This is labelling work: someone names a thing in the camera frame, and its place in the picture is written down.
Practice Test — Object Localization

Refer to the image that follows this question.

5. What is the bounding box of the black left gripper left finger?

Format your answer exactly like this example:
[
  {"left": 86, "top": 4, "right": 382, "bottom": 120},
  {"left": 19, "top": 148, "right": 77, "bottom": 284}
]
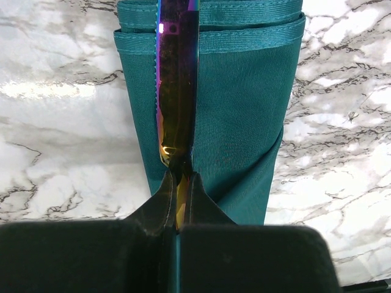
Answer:
[{"left": 1, "top": 172, "right": 177, "bottom": 292}]

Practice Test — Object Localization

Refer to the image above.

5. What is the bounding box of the teal cloth napkin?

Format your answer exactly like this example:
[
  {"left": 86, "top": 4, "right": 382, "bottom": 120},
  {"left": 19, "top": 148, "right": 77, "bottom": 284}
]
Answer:
[{"left": 114, "top": 1, "right": 305, "bottom": 225}]

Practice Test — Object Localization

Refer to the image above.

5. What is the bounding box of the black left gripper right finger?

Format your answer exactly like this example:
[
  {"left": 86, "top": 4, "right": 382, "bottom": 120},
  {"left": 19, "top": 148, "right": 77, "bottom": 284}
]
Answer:
[{"left": 178, "top": 173, "right": 341, "bottom": 292}]

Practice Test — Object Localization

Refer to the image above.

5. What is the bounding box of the iridescent rainbow knife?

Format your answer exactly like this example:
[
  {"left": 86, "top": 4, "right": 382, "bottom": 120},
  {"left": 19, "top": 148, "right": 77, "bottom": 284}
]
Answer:
[{"left": 156, "top": 1, "right": 200, "bottom": 228}]

